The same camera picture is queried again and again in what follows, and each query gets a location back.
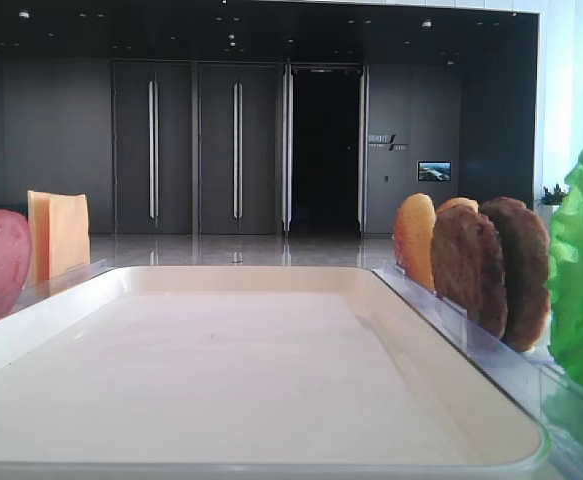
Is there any orange cheese slice outer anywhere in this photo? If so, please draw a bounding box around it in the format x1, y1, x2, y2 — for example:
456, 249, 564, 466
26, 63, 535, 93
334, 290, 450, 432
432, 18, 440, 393
27, 190, 51, 285

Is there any cream rectangular tray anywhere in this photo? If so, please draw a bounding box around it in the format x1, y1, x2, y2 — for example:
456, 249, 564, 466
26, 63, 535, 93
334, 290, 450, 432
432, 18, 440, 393
0, 266, 550, 479

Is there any left clear acrylic rail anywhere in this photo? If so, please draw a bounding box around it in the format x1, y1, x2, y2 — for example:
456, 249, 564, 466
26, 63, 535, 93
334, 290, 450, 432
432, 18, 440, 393
0, 259, 112, 319

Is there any golden bun left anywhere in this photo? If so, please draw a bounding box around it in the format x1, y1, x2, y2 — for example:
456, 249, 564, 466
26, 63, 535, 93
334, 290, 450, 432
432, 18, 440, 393
394, 193, 436, 292

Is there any brown meat patty right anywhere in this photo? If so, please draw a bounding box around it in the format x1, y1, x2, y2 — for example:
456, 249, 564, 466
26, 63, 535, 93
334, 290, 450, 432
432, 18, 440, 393
479, 197, 551, 352

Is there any orange cheese slice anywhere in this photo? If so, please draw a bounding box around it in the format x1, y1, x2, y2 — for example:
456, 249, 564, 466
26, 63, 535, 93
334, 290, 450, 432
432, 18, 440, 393
27, 190, 51, 285
49, 194, 90, 278

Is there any wall display screen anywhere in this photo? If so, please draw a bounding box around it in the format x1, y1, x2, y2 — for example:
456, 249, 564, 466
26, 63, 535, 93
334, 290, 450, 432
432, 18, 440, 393
417, 161, 451, 182

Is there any right clear acrylic rail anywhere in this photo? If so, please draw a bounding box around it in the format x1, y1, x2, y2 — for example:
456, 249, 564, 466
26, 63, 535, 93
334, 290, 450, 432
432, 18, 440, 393
374, 263, 583, 479

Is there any dark double door middle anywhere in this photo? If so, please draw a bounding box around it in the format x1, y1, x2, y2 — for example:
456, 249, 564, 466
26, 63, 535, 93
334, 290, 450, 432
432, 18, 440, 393
199, 64, 277, 235

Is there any brown meat patty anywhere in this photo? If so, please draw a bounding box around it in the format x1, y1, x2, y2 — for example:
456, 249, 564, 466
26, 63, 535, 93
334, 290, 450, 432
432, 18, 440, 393
430, 205, 508, 339
479, 197, 551, 352

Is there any brown meat patty left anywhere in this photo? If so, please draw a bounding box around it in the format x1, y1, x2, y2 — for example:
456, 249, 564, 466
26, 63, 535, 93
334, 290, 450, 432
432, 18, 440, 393
430, 205, 508, 339

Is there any clear acrylic rail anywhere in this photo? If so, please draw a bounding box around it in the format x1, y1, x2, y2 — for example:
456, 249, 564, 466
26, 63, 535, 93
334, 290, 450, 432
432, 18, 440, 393
374, 263, 583, 479
0, 259, 112, 319

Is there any orange cheese slice inner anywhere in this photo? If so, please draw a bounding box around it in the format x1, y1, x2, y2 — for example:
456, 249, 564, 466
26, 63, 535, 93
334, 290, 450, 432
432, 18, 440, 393
49, 194, 90, 278

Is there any golden bun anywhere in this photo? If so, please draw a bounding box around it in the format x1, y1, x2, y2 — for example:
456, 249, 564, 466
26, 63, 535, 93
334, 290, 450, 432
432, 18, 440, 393
394, 193, 436, 292
436, 197, 479, 214

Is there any dark double door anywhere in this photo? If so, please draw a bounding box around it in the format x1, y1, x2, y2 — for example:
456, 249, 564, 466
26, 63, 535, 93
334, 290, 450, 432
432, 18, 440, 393
199, 64, 277, 235
112, 61, 192, 235

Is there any golden bun right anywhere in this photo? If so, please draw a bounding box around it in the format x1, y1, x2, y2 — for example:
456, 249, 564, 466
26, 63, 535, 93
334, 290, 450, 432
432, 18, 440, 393
436, 197, 479, 214

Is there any dark double door left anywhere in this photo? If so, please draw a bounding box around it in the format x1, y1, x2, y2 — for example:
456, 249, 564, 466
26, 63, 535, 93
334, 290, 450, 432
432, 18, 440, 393
112, 61, 192, 235

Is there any potted green plant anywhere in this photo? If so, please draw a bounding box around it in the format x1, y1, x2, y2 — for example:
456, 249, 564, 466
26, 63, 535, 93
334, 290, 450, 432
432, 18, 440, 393
537, 183, 569, 206

